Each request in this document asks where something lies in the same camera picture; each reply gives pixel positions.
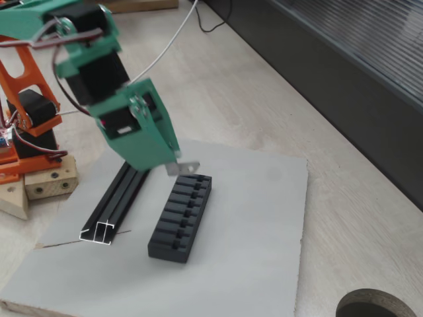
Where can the small metal T-nut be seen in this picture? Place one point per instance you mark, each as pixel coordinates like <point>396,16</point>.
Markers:
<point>181,167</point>

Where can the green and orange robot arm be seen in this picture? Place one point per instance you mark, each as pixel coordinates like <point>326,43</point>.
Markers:
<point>20,20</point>

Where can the black slotted holder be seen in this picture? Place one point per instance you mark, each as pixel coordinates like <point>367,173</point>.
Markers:
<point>168,254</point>

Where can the wooden block with screws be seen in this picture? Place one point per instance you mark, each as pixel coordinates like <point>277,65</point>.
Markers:
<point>33,185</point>

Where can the wooden plank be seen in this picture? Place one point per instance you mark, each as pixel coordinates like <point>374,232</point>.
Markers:
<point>148,4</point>

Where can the grey board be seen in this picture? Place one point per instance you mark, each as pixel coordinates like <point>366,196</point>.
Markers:
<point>231,214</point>

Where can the small circuit board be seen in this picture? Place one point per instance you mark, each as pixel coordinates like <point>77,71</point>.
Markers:
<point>3,138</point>

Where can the triangular wooden wedge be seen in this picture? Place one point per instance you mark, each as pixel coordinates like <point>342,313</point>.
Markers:
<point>13,201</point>

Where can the ribbed translucent panel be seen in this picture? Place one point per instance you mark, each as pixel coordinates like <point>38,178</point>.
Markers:
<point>380,33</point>

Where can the black aluminium profile rail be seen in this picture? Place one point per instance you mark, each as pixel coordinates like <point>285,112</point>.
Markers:
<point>115,201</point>

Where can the dark window frame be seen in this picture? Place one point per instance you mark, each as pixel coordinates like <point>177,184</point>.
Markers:
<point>330,82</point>

